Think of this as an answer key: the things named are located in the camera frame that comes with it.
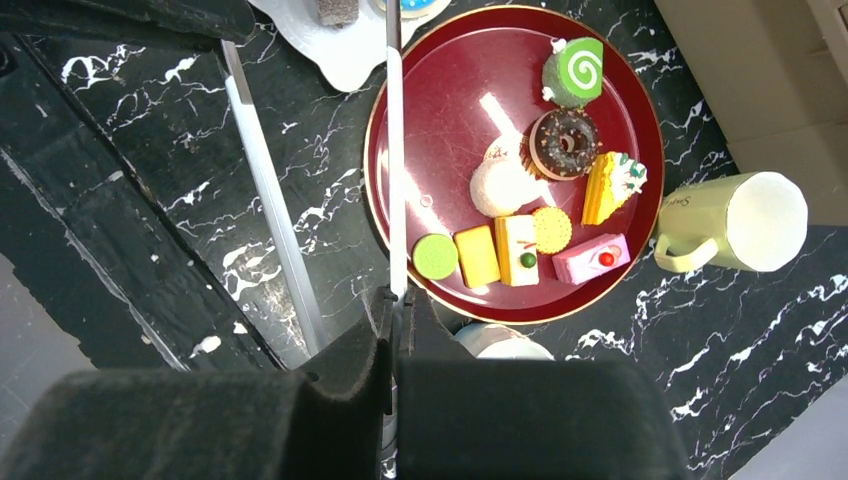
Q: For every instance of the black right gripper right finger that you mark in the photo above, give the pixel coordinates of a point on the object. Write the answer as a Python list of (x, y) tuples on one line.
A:
[(467, 418)]

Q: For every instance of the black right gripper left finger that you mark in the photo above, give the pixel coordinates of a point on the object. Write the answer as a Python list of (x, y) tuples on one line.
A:
[(322, 420)]

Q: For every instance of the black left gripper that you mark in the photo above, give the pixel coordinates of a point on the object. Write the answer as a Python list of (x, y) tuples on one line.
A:
[(187, 25)]

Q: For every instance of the metal tongs with white handle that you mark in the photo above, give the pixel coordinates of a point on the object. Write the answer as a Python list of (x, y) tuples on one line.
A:
[(293, 229)]

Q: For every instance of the chocolate roll with cherry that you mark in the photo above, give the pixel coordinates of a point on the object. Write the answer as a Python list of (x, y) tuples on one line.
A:
[(337, 12)]

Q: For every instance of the yellow square cake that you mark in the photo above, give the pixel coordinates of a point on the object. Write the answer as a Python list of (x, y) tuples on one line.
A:
[(516, 249)]

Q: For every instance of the white three-tier dessert stand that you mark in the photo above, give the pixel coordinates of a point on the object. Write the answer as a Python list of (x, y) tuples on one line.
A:
[(346, 55)]

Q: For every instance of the white round cream puff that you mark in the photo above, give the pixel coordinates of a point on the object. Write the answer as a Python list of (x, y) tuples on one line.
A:
[(501, 187)]

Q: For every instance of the blue sprinkled donut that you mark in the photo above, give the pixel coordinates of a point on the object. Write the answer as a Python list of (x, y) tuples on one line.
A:
[(414, 9)]

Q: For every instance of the red round tray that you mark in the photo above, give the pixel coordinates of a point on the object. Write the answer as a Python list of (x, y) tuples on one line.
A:
[(473, 84)]

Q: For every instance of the chocolate glazed donut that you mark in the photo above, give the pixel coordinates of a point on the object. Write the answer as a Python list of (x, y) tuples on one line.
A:
[(564, 144)]

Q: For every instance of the white mug blue base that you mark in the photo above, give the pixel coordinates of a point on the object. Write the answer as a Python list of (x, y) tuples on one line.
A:
[(495, 341)]

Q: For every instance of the green round macaron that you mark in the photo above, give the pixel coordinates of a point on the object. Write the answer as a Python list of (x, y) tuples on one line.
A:
[(435, 256)]

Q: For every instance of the orange square cake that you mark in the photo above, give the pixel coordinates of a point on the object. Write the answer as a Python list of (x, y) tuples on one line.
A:
[(477, 256)]

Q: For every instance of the pink cake with cherry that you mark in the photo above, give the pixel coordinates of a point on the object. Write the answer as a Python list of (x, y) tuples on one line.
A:
[(591, 259)]

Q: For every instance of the orange round cookie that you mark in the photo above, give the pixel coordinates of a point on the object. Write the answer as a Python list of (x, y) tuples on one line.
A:
[(553, 229)]

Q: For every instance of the yellow cake slice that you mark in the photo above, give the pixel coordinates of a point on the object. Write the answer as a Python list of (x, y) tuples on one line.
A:
[(613, 179)]

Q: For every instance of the pale green ceramic mug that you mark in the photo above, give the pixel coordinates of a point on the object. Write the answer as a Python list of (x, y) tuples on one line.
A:
[(755, 222)]

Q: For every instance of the green swirl roll cake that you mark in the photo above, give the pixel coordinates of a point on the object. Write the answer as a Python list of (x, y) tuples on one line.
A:
[(572, 75)]

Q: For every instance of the tan plastic toolbox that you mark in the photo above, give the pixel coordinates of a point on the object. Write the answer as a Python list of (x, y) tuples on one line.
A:
[(777, 91)]

